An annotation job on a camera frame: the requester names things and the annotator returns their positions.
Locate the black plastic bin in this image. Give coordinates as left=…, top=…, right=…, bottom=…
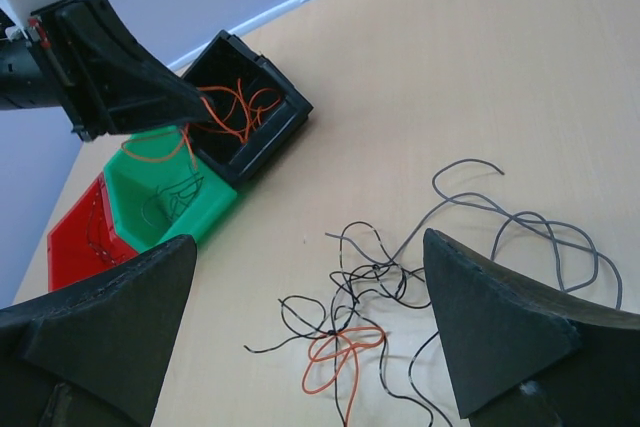
left=183, top=30, right=313, bottom=188

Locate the grey wire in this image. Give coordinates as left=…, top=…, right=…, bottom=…
left=324, top=159, right=624, bottom=311

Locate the red plastic bin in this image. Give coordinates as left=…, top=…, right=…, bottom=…
left=47, top=174, right=138, bottom=291

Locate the green plastic bin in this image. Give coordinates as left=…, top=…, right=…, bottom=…
left=103, top=127, right=238, bottom=253

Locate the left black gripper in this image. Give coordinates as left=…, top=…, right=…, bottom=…
left=0, top=0, right=209, bottom=142

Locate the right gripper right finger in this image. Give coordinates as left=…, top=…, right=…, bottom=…
left=423, top=229, right=639, bottom=426

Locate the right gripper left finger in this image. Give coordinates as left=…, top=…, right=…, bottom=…
left=1, top=235, right=197, bottom=426

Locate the black wire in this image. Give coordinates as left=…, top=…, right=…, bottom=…
left=243, top=220, right=436, bottom=427

